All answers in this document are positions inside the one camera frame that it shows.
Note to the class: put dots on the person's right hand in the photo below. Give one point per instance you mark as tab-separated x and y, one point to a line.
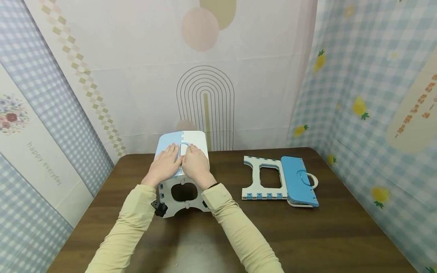
195	166

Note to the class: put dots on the person's left hand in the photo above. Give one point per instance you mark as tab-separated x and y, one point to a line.
165	165

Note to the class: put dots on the person's right fingers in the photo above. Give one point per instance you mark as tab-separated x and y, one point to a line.
192	153

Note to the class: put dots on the person's left fingers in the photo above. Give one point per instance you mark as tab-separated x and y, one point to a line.
172	153

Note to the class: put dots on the light blue white folding stool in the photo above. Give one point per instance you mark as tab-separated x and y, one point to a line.
184	189

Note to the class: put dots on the person's left forearm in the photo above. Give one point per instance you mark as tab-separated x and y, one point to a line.
123	231

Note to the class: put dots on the person's right forearm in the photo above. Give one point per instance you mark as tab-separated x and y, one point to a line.
239	231

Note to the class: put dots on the black wrist band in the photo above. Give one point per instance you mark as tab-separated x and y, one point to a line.
159	207

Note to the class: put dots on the blue white folded stool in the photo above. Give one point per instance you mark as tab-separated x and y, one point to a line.
283	180

